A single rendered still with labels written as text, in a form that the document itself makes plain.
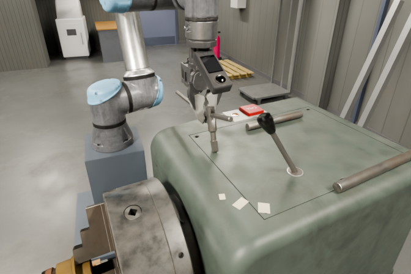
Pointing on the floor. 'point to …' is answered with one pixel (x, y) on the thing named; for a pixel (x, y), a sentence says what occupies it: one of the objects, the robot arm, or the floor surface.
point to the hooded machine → (72, 28)
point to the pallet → (235, 70)
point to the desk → (109, 41)
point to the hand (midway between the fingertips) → (205, 119)
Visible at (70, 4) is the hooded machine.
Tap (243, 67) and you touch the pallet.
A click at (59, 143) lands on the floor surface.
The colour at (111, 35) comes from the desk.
